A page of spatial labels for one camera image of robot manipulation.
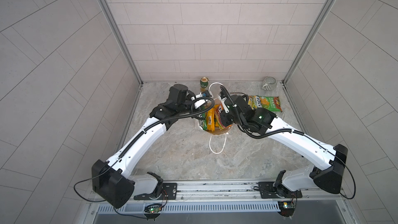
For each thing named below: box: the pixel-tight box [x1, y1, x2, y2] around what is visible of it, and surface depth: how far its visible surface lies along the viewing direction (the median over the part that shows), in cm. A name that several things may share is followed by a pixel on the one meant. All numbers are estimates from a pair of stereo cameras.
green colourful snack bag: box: [247, 95, 263, 110], surface depth 104 cm
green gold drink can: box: [200, 76, 209, 92], surface depth 107 cm
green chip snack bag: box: [259, 95, 283, 113], surface depth 104 cm
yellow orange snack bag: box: [206, 107, 216, 132], surface depth 82 cm
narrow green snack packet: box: [202, 112, 208, 131], surface depth 80 cm
